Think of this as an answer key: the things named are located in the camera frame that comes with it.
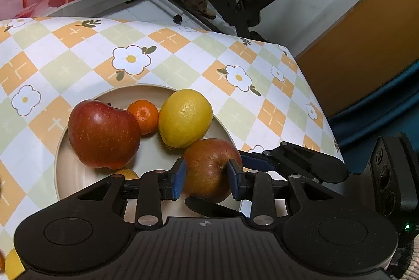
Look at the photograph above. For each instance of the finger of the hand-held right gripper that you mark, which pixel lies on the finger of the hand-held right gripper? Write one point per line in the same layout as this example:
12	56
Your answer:
209	207
258	161

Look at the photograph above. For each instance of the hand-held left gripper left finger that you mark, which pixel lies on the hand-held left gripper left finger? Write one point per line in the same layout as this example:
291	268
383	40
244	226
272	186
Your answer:
177	180

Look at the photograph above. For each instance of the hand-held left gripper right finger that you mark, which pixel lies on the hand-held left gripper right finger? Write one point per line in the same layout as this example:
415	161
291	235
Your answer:
235	180

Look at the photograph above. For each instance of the brownish red apple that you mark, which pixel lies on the brownish red apple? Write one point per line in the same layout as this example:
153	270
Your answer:
209	168

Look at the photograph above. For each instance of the yellow lemon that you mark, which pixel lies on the yellow lemon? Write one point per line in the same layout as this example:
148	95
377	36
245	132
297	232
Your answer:
185	118

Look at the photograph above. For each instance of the beige plate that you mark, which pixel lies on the beige plate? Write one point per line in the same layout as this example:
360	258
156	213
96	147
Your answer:
68	175

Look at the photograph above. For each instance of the small yellow fruit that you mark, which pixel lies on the small yellow fruit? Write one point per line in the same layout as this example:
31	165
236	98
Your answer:
126	174

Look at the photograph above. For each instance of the dark teal cloth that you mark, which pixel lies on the dark teal cloth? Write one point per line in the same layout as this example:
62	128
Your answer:
376	110

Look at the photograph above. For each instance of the dark red apple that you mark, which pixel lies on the dark red apple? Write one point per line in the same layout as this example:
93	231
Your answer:
104	136

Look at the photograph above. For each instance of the checkered floral tablecloth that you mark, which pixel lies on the checkered floral tablecloth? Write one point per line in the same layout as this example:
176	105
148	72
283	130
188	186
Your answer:
196	54

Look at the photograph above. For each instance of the orange wooden panel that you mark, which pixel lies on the orange wooden panel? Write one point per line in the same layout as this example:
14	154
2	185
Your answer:
360	54

